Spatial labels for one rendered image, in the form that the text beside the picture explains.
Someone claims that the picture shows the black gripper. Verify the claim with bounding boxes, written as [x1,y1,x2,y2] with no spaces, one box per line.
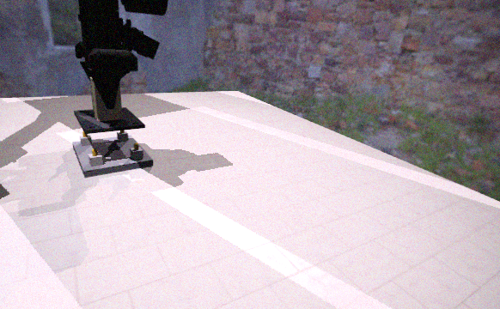
[75,7,138,109]

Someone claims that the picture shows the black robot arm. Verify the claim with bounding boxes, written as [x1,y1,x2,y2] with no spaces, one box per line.
[78,0,168,60]

